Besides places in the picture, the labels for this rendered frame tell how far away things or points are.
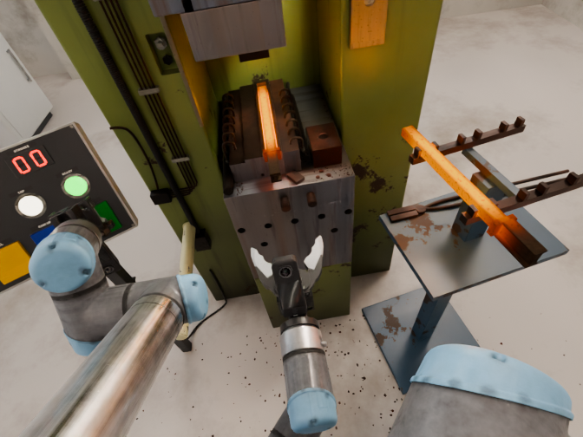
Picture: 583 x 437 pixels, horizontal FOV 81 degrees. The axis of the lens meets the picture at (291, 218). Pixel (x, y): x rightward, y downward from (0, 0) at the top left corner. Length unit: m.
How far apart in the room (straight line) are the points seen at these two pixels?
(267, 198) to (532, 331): 1.37
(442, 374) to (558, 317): 1.68
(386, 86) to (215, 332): 1.34
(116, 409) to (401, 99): 1.02
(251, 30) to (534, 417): 0.74
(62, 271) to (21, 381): 1.68
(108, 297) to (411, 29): 0.92
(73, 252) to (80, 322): 0.11
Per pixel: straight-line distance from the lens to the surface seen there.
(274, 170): 0.87
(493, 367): 0.33
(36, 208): 0.96
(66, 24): 1.02
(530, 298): 1.99
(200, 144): 1.11
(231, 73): 1.36
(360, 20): 0.97
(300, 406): 0.58
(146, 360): 0.42
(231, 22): 0.80
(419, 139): 0.92
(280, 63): 1.36
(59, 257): 0.55
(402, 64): 1.08
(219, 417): 1.68
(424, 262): 1.00
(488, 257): 1.06
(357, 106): 1.09
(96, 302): 0.59
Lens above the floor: 1.58
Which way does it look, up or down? 49 degrees down
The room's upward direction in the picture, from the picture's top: 10 degrees counter-clockwise
